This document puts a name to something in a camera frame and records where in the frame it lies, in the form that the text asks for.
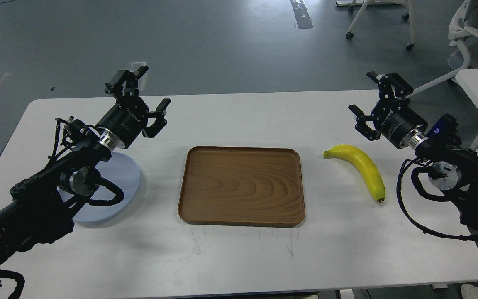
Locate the white shoe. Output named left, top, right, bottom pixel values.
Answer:
left=460, top=284, right=478, bottom=299

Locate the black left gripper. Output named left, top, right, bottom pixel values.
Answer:
left=95, top=66, right=171, bottom=149

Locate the light blue plate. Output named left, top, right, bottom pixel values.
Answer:
left=73, top=152, right=141, bottom=224

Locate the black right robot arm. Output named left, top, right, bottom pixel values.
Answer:
left=349, top=72, right=478, bottom=242

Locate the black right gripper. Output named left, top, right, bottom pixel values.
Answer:
left=348, top=71, right=428, bottom=149

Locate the white rolling table base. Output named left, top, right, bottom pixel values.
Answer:
left=334, top=0, right=417, bottom=53

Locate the brown wooden tray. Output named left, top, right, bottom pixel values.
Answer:
left=178, top=146, right=306, bottom=228

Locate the white office chair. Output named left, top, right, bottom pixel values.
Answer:
left=409, top=0, right=478, bottom=97

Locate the yellow banana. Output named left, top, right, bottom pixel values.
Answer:
left=323, top=144, right=386, bottom=203

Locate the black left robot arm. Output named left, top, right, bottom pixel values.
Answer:
left=0, top=66, right=171, bottom=299

